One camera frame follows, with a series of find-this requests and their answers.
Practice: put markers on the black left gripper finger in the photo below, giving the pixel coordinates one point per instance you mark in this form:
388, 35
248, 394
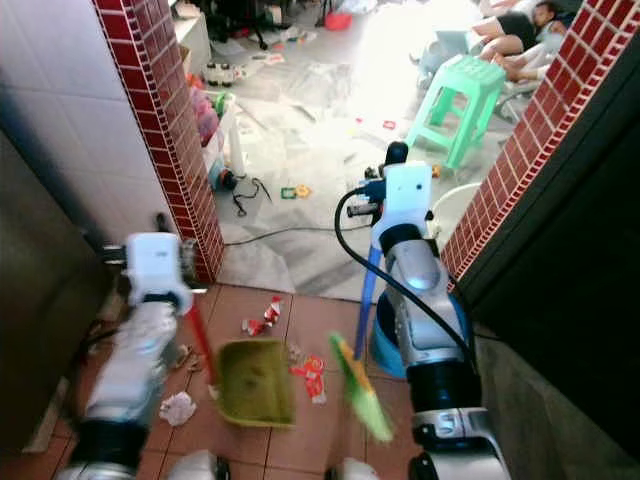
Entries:
162, 224

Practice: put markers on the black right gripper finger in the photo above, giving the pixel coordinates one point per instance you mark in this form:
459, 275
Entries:
395, 153

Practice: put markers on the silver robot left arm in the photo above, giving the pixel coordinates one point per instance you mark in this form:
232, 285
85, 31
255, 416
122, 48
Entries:
135, 370

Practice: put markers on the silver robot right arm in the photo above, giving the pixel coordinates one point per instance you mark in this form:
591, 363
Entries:
420, 300

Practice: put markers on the small red floor item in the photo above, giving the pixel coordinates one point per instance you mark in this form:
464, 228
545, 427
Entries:
389, 125

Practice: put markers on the small orange floor item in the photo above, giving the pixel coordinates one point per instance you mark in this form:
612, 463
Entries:
303, 190

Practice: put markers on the small green floor item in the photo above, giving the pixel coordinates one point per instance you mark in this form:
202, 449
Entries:
288, 192

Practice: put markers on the dark metal cabinet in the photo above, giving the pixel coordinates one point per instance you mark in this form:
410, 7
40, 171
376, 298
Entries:
50, 290

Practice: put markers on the white round basin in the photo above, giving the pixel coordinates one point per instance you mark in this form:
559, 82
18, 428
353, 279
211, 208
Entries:
452, 210

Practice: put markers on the green plastic stool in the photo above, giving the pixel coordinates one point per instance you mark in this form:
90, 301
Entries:
470, 85

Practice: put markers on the crumpled red white wrapper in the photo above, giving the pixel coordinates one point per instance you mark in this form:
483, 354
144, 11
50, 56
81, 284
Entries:
263, 318

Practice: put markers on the red plastic basin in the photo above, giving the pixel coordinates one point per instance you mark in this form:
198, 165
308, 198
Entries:
337, 20

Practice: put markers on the blue plastic bucket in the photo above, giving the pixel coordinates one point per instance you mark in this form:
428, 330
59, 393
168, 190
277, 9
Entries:
385, 345

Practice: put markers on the crumpled white paper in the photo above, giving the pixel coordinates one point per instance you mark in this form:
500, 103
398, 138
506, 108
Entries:
178, 409

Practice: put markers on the person lying down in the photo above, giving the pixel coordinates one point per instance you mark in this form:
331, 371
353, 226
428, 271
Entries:
520, 28

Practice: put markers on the flat red snack wrapper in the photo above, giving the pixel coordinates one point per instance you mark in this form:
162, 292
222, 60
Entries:
309, 378

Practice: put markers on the black office chair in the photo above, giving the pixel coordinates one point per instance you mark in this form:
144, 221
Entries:
245, 18

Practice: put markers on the silver robot left leg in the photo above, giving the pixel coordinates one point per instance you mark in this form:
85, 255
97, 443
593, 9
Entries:
195, 467

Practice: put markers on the silver robot leg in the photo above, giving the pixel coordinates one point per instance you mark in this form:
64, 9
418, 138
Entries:
195, 467
353, 470

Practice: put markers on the silver robot right leg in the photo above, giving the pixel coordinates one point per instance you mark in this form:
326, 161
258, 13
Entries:
353, 470

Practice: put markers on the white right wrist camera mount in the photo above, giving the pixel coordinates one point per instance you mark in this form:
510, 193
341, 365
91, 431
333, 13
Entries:
406, 192

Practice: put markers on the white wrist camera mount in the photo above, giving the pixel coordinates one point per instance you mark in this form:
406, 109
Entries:
157, 265
406, 192

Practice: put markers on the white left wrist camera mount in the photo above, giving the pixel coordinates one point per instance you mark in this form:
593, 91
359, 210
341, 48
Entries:
157, 265

